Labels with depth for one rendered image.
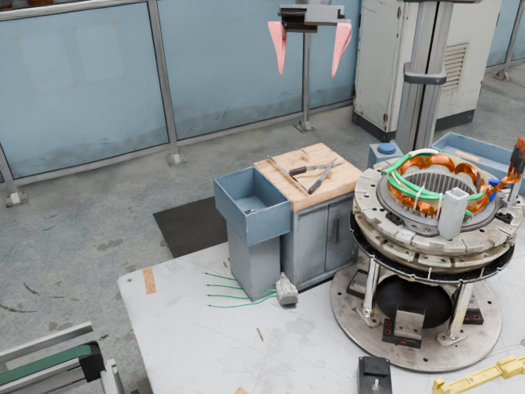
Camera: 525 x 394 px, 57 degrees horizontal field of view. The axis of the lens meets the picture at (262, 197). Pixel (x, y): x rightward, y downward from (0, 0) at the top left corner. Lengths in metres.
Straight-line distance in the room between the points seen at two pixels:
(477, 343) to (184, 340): 0.64
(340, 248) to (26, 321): 1.63
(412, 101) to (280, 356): 0.77
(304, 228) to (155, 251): 1.59
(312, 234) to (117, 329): 1.33
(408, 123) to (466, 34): 2.14
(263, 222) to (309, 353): 0.30
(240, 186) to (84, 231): 1.79
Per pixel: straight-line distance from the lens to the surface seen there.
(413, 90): 1.42
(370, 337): 1.13
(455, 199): 0.88
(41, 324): 2.42
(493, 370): 1.16
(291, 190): 1.07
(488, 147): 1.34
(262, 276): 1.16
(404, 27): 3.18
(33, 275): 2.69
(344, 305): 1.18
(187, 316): 1.20
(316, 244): 1.16
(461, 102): 3.79
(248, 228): 1.01
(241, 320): 1.17
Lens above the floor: 1.66
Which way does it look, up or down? 35 degrees down
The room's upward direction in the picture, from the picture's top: 2 degrees counter-clockwise
